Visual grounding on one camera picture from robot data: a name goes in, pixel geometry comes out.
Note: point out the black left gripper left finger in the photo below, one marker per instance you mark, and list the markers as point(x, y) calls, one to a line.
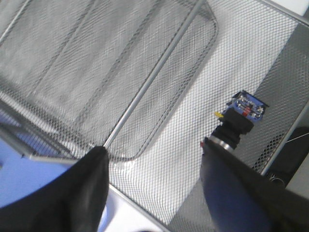
point(73, 202)

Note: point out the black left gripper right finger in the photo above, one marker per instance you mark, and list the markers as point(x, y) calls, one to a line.
point(241, 200)

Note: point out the red emergency stop button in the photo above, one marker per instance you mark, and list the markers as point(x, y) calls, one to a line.
point(238, 118)

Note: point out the silver mesh tray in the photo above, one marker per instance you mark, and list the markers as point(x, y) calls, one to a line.
point(261, 48)
point(75, 74)

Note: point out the blue plastic tray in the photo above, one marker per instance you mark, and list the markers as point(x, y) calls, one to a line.
point(20, 177)

